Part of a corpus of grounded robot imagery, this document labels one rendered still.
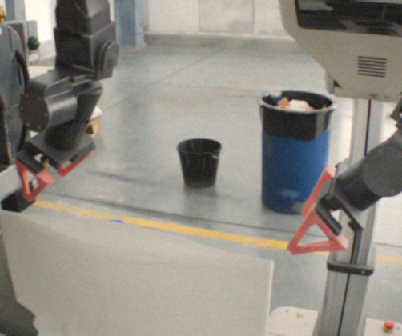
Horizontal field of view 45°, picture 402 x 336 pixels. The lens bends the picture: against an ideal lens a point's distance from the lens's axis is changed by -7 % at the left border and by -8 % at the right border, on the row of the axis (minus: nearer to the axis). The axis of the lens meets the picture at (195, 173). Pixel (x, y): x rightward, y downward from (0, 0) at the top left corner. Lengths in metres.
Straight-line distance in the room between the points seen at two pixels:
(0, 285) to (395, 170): 1.28
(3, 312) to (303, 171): 1.91
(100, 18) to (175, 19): 8.70
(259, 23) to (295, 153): 6.14
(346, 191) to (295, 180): 2.33
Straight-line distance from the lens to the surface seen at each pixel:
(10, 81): 0.98
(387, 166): 0.55
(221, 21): 9.08
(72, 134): 0.75
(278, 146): 2.91
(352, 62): 1.07
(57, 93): 0.67
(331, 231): 0.62
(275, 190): 3.03
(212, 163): 3.33
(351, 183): 0.64
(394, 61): 1.06
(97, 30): 0.68
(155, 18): 9.53
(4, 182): 0.99
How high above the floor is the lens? 1.41
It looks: 23 degrees down
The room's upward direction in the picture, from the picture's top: 1 degrees counter-clockwise
